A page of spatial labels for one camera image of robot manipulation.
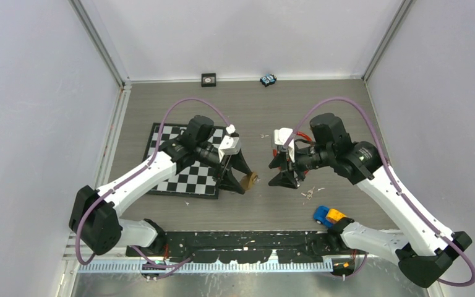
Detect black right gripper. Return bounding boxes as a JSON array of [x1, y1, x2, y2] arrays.
[[268, 142, 333, 189]]

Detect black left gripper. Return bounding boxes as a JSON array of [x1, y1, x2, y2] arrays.
[[195, 142, 251, 192]]

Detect brass padlock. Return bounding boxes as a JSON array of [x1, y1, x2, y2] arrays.
[[239, 171, 259, 192]]

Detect silver key bunch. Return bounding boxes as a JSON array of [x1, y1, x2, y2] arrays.
[[301, 187, 315, 200]]

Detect red cable lock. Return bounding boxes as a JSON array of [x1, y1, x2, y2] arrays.
[[273, 131, 313, 157]]

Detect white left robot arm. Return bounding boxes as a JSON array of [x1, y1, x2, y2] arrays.
[[69, 115, 255, 256]]

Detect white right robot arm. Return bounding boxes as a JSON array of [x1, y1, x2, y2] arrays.
[[269, 113, 472, 288]]

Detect black white chessboard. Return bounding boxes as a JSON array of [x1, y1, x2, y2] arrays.
[[142, 122, 226, 199]]

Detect blue yellow toy car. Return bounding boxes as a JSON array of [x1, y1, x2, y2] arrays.
[[313, 205, 346, 228]]

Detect blue owl eraser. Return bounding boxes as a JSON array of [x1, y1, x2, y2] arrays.
[[259, 74, 277, 87]]

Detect small black square box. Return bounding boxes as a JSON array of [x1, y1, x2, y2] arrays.
[[200, 73, 217, 87]]

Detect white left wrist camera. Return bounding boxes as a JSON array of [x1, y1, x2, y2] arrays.
[[218, 135, 242, 161]]

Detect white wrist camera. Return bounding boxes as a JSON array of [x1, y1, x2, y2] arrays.
[[272, 127, 295, 162], [218, 135, 242, 161]]

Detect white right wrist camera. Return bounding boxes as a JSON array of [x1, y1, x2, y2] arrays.
[[272, 127, 295, 162]]

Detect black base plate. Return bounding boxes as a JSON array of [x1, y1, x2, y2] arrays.
[[139, 231, 353, 264]]

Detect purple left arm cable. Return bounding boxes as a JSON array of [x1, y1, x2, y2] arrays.
[[74, 97, 237, 280]]

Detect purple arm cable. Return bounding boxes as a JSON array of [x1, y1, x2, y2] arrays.
[[283, 97, 475, 288], [74, 97, 237, 280]]

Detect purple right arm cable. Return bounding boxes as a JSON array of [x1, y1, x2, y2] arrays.
[[283, 97, 475, 288]]

